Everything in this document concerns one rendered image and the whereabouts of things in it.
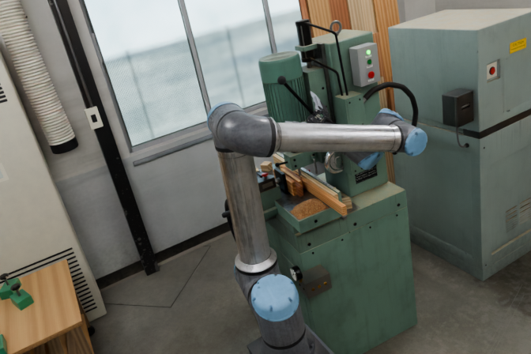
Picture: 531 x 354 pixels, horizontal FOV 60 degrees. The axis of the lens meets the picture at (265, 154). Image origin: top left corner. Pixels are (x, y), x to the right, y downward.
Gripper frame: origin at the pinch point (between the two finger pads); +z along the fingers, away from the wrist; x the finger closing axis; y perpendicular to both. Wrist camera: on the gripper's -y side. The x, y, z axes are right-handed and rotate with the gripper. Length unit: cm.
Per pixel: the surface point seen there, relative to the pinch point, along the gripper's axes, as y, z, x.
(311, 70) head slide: -12.2, 10.5, -18.2
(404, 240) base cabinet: -69, -59, 8
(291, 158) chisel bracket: -30.1, -1.6, 14.4
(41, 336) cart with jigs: -30, 35, 148
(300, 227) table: -22.1, -26.0, 34.5
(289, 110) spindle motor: -12.8, 6.8, 0.6
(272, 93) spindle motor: -8.7, 15.9, 0.1
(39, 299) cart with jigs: -50, 60, 150
